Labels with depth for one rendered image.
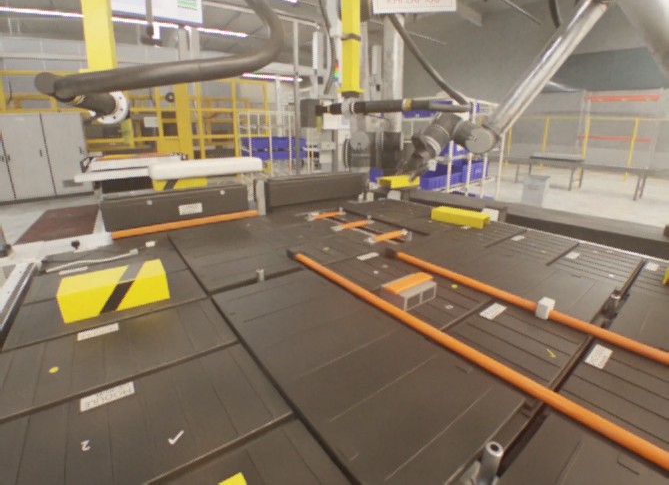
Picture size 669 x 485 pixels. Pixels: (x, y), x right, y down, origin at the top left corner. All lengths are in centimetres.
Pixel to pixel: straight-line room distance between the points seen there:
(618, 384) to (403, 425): 25
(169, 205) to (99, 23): 48
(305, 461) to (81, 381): 27
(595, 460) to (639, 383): 15
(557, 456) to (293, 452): 22
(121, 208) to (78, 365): 61
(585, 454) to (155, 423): 38
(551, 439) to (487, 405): 6
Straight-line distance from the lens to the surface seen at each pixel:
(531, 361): 45
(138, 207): 102
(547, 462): 34
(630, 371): 50
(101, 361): 47
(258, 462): 31
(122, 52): 1593
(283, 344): 41
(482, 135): 141
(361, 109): 128
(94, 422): 39
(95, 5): 94
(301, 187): 118
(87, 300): 57
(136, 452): 35
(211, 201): 105
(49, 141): 955
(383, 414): 33
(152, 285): 57
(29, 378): 49
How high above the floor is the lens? 125
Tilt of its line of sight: 17 degrees down
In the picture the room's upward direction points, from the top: straight up
